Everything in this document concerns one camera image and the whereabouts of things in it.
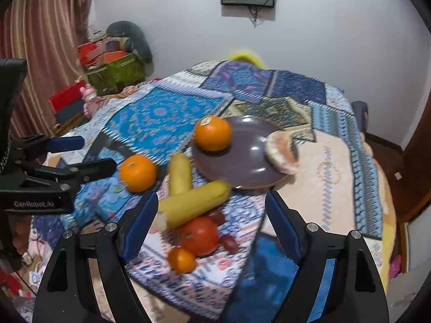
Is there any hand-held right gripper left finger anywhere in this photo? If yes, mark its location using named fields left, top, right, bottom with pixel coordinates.
left=32, top=190, right=159, bottom=323

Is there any red tomato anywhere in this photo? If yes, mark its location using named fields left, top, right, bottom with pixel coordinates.
left=179, top=216, right=220, bottom=257

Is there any orange patterned cloth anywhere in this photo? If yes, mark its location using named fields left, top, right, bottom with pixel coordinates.
left=99, top=84, right=145, bottom=103

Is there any dark backpack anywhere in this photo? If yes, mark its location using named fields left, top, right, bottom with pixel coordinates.
left=352, top=100, right=369, bottom=132

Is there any black cable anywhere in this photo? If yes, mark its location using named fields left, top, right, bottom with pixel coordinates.
left=248, top=5, right=265, bottom=28

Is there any green bag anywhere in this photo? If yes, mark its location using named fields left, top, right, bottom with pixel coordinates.
left=86, top=52, right=147, bottom=96

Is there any peach in foam net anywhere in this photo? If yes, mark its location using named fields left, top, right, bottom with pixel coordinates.
left=263, top=131, right=300, bottom=175

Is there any red box in bag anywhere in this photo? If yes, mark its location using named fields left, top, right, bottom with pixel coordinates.
left=77, top=39, right=109, bottom=67

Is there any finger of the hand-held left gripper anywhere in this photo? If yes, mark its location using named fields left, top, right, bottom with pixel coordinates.
left=12, top=134, right=85, bottom=162
left=20, top=158, right=117, bottom=192

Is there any pink toy bunny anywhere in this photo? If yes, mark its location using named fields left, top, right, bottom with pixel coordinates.
left=80, top=82, right=100, bottom=118

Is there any small mandarin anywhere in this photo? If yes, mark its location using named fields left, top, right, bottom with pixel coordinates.
left=168, top=247, right=196, bottom=274

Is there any grey cushion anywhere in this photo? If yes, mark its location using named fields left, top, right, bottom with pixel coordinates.
left=106, top=21, right=154, bottom=64

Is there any wooden wardrobe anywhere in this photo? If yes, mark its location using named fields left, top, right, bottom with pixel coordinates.
left=401, top=84, right=431, bottom=276

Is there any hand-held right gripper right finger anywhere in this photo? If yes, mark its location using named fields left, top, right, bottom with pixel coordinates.
left=265, top=191, right=391, bottom=323

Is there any purple-brown plate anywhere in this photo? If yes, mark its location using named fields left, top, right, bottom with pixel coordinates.
left=190, top=115, right=300, bottom=190

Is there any short yellow banana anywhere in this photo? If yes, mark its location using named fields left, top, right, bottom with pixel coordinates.
left=168, top=153, right=192, bottom=196

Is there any red and black box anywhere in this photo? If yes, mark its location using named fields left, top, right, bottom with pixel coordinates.
left=47, top=81, right=86, bottom=123

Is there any pink object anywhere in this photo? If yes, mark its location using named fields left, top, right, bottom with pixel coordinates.
left=389, top=255, right=403, bottom=280

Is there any striped brown curtain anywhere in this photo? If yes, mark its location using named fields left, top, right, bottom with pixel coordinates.
left=0, top=0, right=96, bottom=138

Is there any large orange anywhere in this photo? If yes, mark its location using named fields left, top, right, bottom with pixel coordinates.
left=119, top=155, right=158, bottom=193
left=194, top=116, right=233, bottom=152

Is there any orange box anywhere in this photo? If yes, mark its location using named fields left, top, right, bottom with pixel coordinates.
left=101, top=50, right=127, bottom=64

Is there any blue patchwork blanket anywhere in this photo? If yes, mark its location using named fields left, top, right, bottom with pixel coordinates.
left=20, top=60, right=384, bottom=322

